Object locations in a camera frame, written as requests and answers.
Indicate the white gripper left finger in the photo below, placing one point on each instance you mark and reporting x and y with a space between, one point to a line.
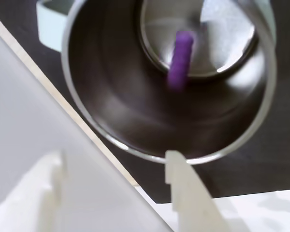
31 193

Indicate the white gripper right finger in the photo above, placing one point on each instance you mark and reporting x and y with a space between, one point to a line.
193 193

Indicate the purple pen grip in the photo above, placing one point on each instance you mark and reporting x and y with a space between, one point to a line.
181 60

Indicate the pale green steel mug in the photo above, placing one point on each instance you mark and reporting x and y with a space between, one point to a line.
140 96

